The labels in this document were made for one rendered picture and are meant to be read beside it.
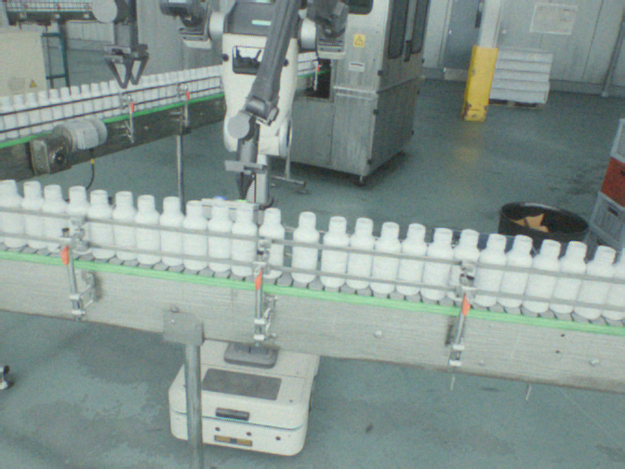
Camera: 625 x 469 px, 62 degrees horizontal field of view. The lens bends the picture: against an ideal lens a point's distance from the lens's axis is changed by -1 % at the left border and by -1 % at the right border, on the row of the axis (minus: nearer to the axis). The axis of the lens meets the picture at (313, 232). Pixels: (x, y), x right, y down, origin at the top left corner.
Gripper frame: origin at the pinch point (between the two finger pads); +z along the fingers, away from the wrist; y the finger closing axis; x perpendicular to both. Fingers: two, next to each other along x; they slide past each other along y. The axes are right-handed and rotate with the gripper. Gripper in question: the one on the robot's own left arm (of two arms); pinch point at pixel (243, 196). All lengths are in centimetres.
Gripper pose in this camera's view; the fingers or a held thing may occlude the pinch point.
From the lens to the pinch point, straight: 141.3
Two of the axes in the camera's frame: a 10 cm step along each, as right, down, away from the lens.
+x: 0.9, -0.7, 9.9
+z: -1.1, 9.9, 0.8
